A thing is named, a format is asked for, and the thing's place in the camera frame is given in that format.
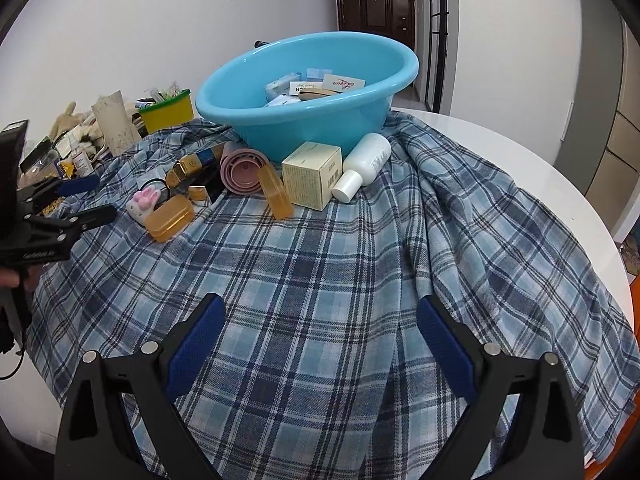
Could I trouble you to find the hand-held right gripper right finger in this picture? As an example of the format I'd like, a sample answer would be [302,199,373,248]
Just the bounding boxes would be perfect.
[419,295,586,480]

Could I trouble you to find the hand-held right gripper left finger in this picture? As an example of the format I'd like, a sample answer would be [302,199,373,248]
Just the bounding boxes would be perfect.
[54,292,227,480]

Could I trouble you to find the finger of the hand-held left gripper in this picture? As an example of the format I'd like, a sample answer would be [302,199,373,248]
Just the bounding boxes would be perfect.
[22,203,117,248]
[17,174,101,216]

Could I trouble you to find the light blue plastic basin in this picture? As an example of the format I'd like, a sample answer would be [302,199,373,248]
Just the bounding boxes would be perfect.
[195,32,420,163]

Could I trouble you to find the yellow container with green rim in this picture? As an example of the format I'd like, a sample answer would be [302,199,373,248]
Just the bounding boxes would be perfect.
[137,89,194,135]

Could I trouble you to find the person's left hand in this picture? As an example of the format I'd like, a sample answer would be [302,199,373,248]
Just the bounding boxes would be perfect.
[0,265,41,293]

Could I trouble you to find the small white spray bottle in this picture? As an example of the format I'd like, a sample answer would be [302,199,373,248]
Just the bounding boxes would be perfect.
[70,147,93,176]

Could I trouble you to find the clear jar with black lid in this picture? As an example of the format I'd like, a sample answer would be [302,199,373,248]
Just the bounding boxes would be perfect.
[20,137,63,181]

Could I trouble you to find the white bunny toy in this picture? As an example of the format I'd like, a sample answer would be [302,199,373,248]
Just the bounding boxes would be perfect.
[126,185,162,222]

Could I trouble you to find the beige plush toy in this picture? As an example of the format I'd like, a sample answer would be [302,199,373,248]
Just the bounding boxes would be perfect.
[50,101,101,143]

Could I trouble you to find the beige cylinder tube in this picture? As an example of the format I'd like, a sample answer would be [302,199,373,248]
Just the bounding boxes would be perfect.
[91,90,142,157]

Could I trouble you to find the orange translucent soap case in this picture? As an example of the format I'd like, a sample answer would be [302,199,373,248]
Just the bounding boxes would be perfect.
[145,196,195,244]
[257,164,294,221]

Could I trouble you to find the gold and blue box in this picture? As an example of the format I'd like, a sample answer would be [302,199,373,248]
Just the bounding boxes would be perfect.
[165,142,228,188]

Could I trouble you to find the black case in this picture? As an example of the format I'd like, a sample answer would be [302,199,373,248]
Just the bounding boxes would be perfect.
[187,167,223,206]

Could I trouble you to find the plastic-wrapped utensils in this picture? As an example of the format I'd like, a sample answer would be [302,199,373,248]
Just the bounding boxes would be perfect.
[145,80,183,106]

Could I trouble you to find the blue plaid cloth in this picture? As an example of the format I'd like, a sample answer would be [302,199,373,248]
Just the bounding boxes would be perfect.
[25,110,640,471]

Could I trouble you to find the pink collapsible cup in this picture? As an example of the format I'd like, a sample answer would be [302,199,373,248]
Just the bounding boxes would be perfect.
[220,148,273,194]

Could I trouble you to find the orange chair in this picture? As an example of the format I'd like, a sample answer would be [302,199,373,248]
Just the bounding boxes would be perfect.
[582,460,628,480]

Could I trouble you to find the white plastic bottle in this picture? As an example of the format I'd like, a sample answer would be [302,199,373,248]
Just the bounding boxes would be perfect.
[331,132,392,204]

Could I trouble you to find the cream cardboard box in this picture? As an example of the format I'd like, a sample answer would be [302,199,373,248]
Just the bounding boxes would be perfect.
[281,141,343,211]

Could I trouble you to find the tan round case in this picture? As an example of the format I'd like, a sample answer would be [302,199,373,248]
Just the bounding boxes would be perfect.
[300,86,341,103]

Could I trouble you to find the gold refrigerator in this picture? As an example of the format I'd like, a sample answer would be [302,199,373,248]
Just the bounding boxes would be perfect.
[552,0,640,206]

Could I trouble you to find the black framed glass door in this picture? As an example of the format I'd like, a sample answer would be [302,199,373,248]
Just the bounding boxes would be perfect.
[425,0,448,116]

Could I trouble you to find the dark brown door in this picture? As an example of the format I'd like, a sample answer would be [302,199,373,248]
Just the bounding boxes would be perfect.
[333,0,417,46]

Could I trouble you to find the black cable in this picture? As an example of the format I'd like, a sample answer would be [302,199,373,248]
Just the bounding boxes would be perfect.
[0,332,27,382]

